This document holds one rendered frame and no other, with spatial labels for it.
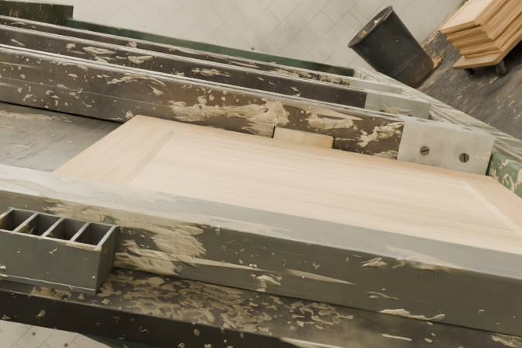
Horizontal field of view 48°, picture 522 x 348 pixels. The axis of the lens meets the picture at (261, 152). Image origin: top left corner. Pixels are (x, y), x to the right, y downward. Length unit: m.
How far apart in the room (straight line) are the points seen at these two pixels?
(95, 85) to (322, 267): 0.52
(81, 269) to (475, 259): 0.25
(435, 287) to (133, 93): 0.53
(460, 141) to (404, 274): 0.46
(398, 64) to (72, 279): 4.88
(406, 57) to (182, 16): 2.26
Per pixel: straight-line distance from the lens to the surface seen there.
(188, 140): 0.71
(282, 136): 0.79
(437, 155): 0.83
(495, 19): 3.94
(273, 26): 6.05
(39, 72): 0.85
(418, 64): 5.21
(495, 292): 0.41
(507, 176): 0.81
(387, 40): 5.11
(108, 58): 1.16
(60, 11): 2.30
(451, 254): 0.42
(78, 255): 0.35
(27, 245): 0.36
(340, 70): 2.24
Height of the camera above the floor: 1.24
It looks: 8 degrees down
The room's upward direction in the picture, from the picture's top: 45 degrees counter-clockwise
